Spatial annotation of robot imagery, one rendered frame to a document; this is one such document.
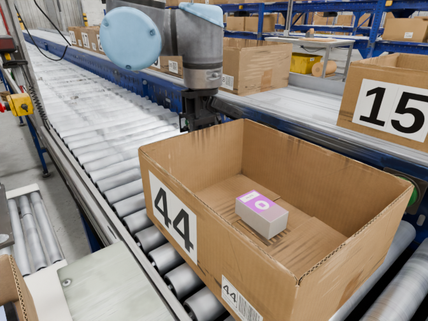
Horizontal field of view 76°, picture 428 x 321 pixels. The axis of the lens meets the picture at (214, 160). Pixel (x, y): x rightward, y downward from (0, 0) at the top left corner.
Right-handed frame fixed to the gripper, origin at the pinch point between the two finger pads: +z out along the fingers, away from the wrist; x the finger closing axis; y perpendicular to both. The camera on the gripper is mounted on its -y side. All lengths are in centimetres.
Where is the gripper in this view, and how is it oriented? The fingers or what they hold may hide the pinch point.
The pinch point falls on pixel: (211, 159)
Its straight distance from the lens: 74.5
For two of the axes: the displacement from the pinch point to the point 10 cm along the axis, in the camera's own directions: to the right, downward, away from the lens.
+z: 0.0, 8.8, 4.7
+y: -7.9, 2.9, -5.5
